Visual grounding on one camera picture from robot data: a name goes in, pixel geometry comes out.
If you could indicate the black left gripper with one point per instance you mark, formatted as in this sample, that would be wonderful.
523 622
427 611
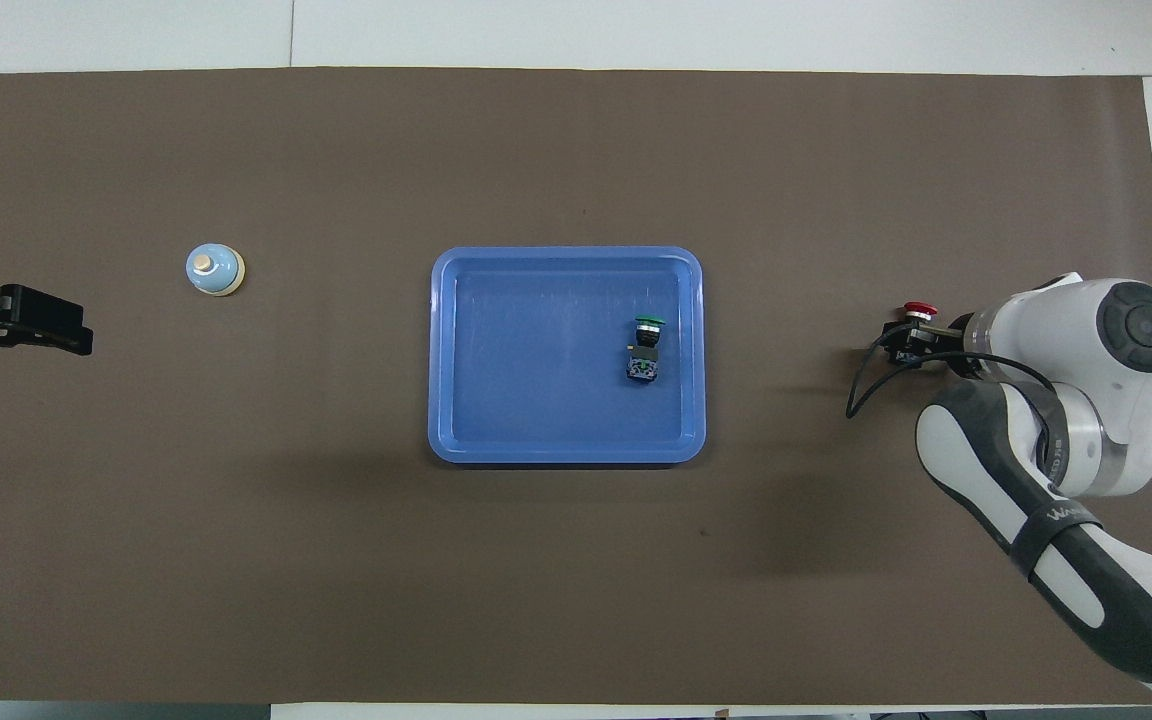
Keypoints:
36 310

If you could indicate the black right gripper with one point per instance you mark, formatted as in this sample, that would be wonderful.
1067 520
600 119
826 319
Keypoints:
926 342

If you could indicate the green push button switch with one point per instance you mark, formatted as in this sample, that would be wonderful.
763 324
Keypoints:
645 352

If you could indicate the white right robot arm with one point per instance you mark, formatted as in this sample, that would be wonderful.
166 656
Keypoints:
1066 330

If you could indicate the blue plastic tray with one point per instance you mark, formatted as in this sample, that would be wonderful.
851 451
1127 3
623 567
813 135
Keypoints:
536 360

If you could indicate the brown table mat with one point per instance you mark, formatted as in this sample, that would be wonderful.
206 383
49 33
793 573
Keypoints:
336 560

